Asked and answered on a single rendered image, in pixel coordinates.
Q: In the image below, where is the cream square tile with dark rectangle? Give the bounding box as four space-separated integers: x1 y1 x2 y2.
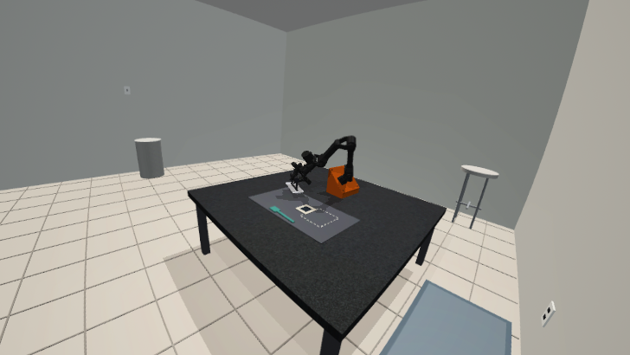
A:
295 204 316 215

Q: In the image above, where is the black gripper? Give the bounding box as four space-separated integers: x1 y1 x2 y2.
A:
290 162 312 185

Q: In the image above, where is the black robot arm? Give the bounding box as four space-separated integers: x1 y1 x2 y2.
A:
301 135 357 185

